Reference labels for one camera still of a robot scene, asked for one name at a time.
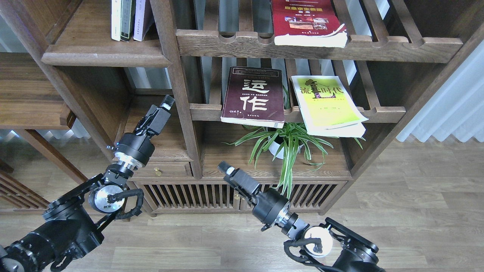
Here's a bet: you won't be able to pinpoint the red book on top shelf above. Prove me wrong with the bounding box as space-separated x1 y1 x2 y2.
271 0 348 48

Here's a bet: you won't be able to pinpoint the white curtain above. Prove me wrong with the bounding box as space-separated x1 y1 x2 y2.
396 42 484 142

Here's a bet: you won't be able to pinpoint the white upright book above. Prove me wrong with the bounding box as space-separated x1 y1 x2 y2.
111 0 122 41

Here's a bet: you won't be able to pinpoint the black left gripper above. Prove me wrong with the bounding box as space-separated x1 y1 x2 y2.
110 95 175 167

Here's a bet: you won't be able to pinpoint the yellow-green book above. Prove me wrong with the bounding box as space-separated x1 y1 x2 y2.
291 76 368 138

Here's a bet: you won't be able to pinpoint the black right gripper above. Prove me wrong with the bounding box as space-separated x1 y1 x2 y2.
218 161 291 231

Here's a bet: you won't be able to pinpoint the green spider plant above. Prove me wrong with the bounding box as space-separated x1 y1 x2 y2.
224 85 366 199

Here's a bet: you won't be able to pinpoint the white plant pot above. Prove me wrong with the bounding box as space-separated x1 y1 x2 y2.
268 136 304 160

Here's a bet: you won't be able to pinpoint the maroon book white characters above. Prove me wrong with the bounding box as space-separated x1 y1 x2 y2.
221 66 285 128

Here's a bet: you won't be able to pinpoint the lavender upright book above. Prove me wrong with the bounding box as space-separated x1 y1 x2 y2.
133 0 154 41

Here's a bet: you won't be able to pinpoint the dark green upright book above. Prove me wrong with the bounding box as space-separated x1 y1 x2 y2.
120 0 136 42

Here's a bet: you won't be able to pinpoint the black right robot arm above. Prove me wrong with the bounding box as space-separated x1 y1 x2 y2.
218 161 383 272

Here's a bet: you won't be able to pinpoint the dark wooden bookshelf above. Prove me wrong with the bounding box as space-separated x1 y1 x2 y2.
0 0 484 216

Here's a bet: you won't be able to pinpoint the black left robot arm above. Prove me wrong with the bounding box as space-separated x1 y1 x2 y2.
1 95 174 272

